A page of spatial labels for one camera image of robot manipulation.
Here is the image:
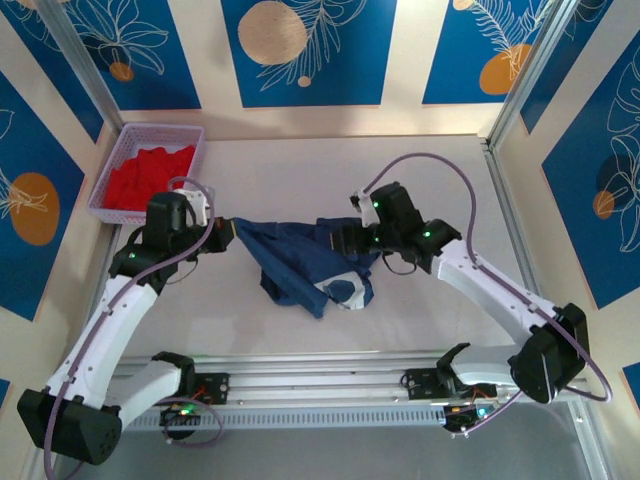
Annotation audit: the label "black left controller board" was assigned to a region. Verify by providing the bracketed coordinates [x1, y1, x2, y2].
[158, 403, 202, 444]

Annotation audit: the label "lavender plastic basket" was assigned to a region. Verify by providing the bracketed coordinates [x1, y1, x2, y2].
[87, 122, 207, 230]

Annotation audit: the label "black right controller board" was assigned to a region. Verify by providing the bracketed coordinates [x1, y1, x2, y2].
[442, 402, 501, 437]

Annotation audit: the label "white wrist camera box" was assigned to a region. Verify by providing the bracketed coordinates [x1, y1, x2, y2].
[348, 187, 377, 226]
[172, 187, 217, 227]

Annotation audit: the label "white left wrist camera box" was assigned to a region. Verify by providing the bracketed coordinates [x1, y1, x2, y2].
[172, 187, 217, 227]

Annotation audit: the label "navy blue printed t-shirt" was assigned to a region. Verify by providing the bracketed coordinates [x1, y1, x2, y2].
[233, 215, 386, 321]

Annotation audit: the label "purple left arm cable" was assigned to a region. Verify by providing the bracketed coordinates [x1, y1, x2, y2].
[42, 175, 225, 480]

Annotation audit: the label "blue floral wall panel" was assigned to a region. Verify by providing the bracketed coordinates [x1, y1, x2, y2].
[59, 0, 203, 112]
[541, 29, 640, 310]
[0, 69, 87, 322]
[220, 0, 400, 109]
[519, 0, 640, 135]
[0, 0, 105, 145]
[421, 0, 561, 106]

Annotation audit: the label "grey metal panel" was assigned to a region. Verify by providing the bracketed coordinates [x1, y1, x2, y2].
[49, 399, 606, 480]

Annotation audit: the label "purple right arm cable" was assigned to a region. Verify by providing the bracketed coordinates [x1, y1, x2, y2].
[364, 152, 614, 436]

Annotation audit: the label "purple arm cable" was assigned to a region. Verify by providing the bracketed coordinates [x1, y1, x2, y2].
[42, 175, 225, 480]
[364, 152, 614, 436]

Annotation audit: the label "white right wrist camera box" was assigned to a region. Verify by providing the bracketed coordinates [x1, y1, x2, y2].
[348, 187, 377, 226]

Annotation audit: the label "slotted grey cable duct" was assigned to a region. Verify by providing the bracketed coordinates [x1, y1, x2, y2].
[63, 405, 449, 432]

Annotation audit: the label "black controller board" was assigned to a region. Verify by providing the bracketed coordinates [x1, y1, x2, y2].
[442, 402, 501, 437]
[158, 403, 202, 444]

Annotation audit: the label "aluminium side rail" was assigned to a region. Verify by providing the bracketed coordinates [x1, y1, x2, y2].
[482, 139, 566, 361]
[69, 224, 121, 374]

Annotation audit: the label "aluminium frame post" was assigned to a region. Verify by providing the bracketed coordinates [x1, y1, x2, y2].
[34, 0, 126, 134]
[485, 0, 589, 151]

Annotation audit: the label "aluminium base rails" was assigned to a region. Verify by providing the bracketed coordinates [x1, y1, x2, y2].
[42, 349, 594, 416]

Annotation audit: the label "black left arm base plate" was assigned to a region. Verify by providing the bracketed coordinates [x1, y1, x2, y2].
[138, 372, 231, 407]

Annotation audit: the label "red cloth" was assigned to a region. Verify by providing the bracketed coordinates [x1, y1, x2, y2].
[103, 143, 197, 212]

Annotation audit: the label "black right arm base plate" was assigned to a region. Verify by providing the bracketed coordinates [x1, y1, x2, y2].
[401, 367, 497, 401]

